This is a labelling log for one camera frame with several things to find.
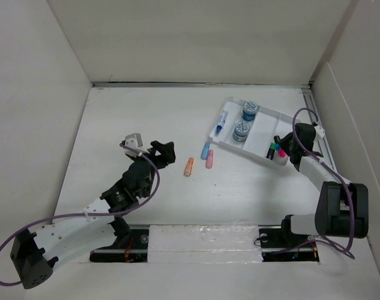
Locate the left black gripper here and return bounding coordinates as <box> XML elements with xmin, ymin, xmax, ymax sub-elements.
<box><xmin>129</xmin><ymin>141</ymin><xmax>173</xmax><ymax>179</ymax></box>

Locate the aluminium rail right side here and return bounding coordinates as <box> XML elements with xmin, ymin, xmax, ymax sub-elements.
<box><xmin>301</xmin><ymin>86</ymin><xmax>338</xmax><ymax>172</ymax></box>

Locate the purple cable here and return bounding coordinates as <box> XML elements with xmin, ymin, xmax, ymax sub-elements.
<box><xmin>0</xmin><ymin>142</ymin><xmax>161</xmax><ymax>287</ymax></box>
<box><xmin>261</xmin><ymin>107</ymin><xmax>356</xmax><ymax>260</ymax></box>

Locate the orange capped small tube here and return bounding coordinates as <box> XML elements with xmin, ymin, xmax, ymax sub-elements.
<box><xmin>184</xmin><ymin>157</ymin><xmax>195</xmax><ymax>177</ymax></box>

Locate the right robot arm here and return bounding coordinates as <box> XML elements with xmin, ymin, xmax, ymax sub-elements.
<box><xmin>279</xmin><ymin>122</ymin><xmax>369</xmax><ymax>246</ymax></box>

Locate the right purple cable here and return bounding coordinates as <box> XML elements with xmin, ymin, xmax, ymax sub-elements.
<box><xmin>261</xmin><ymin>107</ymin><xmax>356</xmax><ymax>260</ymax></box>

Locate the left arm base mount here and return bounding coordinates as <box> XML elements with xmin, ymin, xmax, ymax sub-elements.
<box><xmin>89</xmin><ymin>217</ymin><xmax>149</xmax><ymax>263</ymax></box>

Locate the aluminium rail back edge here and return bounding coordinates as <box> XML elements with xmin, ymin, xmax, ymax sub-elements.
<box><xmin>92</xmin><ymin>81</ymin><xmax>311</xmax><ymax>89</ymax></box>

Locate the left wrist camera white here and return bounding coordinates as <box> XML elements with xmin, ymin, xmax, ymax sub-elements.
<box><xmin>124</xmin><ymin>133</ymin><xmax>143</xmax><ymax>149</ymax></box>

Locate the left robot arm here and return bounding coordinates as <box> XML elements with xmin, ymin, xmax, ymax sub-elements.
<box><xmin>10</xmin><ymin>140</ymin><xmax>176</xmax><ymax>289</ymax></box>

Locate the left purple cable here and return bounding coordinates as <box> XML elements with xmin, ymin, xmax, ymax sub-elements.
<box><xmin>0</xmin><ymin>142</ymin><xmax>161</xmax><ymax>287</ymax></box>

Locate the green highlighter marker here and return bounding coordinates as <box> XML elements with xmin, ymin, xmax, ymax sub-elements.
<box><xmin>266</xmin><ymin>142</ymin><xmax>276</xmax><ymax>160</ymax></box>

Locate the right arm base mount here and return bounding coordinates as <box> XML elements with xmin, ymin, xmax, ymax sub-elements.
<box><xmin>254</xmin><ymin>215</ymin><xmax>319</xmax><ymax>263</ymax></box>

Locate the white organizer tray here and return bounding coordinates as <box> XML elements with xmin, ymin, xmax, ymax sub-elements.
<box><xmin>208</xmin><ymin>97</ymin><xmax>293</xmax><ymax>169</ymax></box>

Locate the blue capped small tube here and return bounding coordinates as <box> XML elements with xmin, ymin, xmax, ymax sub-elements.
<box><xmin>201</xmin><ymin>142</ymin><xmax>210</xmax><ymax>160</ymax></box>

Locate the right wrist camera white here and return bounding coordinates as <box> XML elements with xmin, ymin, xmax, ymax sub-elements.
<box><xmin>314</xmin><ymin>125</ymin><xmax>325</xmax><ymax>141</ymax></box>

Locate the pink capped small tube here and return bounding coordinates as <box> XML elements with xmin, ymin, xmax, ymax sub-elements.
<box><xmin>206</xmin><ymin>149</ymin><xmax>214</xmax><ymax>169</ymax></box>

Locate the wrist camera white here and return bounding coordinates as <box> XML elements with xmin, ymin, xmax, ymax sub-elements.
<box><xmin>124</xmin><ymin>133</ymin><xmax>143</xmax><ymax>149</ymax></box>
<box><xmin>314</xmin><ymin>125</ymin><xmax>325</xmax><ymax>141</ymax></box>

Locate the pink highlighter marker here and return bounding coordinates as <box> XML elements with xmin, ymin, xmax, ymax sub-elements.
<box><xmin>274</xmin><ymin>136</ymin><xmax>286</xmax><ymax>158</ymax></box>

